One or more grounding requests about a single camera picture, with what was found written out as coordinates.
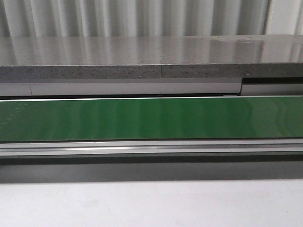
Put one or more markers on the green conveyor belt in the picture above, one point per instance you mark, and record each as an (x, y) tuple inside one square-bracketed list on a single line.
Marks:
[(151, 118)]

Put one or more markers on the white pleated curtain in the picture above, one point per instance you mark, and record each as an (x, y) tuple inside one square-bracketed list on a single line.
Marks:
[(153, 18)]

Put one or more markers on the silver aluminium conveyor frame rail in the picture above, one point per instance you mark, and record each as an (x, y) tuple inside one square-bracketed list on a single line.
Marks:
[(149, 147)]

